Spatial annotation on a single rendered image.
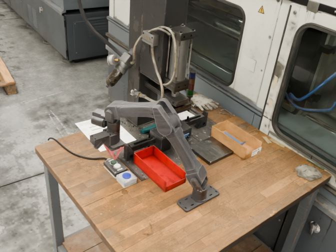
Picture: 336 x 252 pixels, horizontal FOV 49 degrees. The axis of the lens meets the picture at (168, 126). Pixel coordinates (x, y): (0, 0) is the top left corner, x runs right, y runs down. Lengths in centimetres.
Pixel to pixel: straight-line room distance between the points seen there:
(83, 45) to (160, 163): 333
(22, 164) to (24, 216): 59
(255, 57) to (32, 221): 185
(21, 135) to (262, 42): 238
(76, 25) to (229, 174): 342
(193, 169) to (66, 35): 357
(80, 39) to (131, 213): 358
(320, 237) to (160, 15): 147
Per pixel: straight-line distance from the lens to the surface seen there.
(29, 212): 289
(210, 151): 190
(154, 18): 172
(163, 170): 176
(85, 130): 202
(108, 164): 174
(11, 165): 332
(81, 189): 166
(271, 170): 190
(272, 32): 213
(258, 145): 198
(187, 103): 183
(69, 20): 478
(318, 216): 223
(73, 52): 492
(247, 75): 229
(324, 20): 188
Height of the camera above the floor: 203
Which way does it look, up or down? 33 degrees down
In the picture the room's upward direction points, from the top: 6 degrees clockwise
